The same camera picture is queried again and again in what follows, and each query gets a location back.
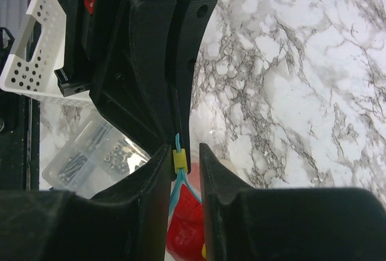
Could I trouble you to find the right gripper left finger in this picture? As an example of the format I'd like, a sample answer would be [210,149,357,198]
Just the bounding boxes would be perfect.
[1,145,172,260]

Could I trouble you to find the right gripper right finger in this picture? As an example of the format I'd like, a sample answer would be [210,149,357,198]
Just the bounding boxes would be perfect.
[200,143,385,260]

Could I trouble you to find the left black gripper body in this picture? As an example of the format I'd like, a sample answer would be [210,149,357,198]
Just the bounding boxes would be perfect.
[39,0,217,98]

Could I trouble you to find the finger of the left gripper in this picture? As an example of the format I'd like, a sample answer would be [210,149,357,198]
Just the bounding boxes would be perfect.
[167,0,217,163]
[90,0,177,154]

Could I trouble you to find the clear zip top bag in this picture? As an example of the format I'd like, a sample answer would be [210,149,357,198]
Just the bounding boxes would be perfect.
[166,133,207,260]

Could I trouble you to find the red strawberry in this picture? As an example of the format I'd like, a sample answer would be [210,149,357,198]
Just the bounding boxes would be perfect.
[166,185,205,260]

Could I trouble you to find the clear plastic screw box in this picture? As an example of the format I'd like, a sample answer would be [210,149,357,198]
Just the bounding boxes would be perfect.
[42,112,150,199]

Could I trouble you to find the white perforated plastic basket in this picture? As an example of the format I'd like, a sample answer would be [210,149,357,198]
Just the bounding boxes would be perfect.
[1,0,95,108]

